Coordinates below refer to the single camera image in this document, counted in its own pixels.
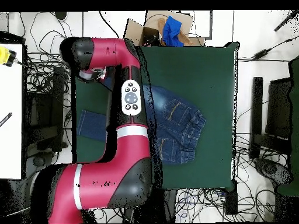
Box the blue denim jeans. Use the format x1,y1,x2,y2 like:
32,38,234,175
77,76,207,165

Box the dark green table cloth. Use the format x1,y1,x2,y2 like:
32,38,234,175
70,41,241,191

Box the tan brown cloth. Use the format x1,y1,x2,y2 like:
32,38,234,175
157,17,194,47

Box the brown cardboard box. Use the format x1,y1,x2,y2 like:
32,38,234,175
122,10,206,47

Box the bright blue cloth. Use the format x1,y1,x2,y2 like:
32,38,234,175
162,15,185,47

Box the black chair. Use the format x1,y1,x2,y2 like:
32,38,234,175
23,66,68,157

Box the black power strip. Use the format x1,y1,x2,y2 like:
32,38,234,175
224,179,238,215

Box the dark grey round object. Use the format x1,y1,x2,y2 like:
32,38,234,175
54,11,68,21

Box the white side table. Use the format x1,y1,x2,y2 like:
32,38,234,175
0,43,23,180

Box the black marker pen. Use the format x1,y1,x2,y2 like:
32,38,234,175
0,112,13,128

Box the green cloth on side table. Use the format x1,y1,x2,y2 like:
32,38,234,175
276,55,299,197

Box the yellow and black tool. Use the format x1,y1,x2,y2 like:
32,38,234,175
0,45,18,68

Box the black rod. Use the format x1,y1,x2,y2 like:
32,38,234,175
274,10,298,32

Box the white board with dark frame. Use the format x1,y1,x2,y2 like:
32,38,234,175
180,10,213,40

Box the black power adapter with cable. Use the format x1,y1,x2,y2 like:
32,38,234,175
252,34,299,60

